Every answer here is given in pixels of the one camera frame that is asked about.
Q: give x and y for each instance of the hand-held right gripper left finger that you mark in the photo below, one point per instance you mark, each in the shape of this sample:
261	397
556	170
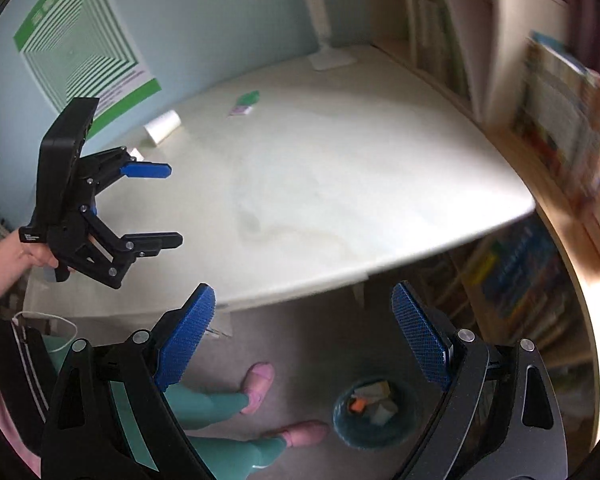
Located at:
187	335

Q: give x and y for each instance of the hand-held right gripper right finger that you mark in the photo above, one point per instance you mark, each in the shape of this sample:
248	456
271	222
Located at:
419	335

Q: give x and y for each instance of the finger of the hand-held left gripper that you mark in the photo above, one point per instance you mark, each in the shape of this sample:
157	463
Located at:
150	170
150	241

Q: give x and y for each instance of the teal wastebasket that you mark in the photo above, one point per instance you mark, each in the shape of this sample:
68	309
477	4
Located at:
345	432

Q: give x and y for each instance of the person's left hand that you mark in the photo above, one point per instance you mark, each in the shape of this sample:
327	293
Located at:
30	256

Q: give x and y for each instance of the white paper cup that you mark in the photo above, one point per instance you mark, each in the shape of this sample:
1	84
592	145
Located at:
162	127

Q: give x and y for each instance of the person's left leg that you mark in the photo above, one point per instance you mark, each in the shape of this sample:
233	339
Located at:
210	405

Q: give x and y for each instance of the person's leg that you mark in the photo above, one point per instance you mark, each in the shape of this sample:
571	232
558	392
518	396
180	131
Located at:
240	457
210	405

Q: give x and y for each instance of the pink left slipper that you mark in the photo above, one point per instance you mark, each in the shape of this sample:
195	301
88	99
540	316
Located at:
257	385

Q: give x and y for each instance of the pink slipper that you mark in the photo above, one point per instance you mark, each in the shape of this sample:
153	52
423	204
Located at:
257	385
305	433

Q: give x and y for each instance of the white crumpled paper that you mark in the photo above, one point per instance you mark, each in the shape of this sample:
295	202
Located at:
383	414

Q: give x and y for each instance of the orange scrap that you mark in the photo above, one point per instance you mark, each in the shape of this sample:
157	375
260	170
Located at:
358	404

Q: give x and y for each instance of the row of blue yellow books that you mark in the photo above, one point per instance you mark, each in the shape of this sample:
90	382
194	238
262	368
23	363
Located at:
514	270

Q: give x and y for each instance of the green pink packet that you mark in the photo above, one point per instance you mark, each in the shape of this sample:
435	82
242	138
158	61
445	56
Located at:
245	102

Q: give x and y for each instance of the row of slim books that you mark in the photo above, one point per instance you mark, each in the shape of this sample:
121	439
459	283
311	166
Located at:
549	332

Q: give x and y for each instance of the person's right leg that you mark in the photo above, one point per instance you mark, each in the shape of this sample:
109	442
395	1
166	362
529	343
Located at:
240	457

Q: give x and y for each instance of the pink right slipper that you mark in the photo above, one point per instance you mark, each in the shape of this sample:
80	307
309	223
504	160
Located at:
305	433

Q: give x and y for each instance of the white desk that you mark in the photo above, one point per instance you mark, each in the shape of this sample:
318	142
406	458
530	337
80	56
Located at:
355	185

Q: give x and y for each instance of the black striped cloth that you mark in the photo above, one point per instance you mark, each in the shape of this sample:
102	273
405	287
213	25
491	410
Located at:
22	375

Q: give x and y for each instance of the wooden bookshelf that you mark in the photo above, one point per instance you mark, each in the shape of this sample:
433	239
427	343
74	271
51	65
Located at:
554	195

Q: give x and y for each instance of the pink cloth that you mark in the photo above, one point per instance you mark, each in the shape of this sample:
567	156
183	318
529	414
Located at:
0	410

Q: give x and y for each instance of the white desk lamp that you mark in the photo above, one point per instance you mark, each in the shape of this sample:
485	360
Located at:
325	35

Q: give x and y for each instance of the row of colourful books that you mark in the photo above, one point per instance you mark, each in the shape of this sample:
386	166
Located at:
559	110

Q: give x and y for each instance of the row of white books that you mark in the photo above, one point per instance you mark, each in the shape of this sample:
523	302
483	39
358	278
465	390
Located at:
444	45

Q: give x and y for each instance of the green striped wall poster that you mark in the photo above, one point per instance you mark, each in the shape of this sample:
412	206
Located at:
80	50

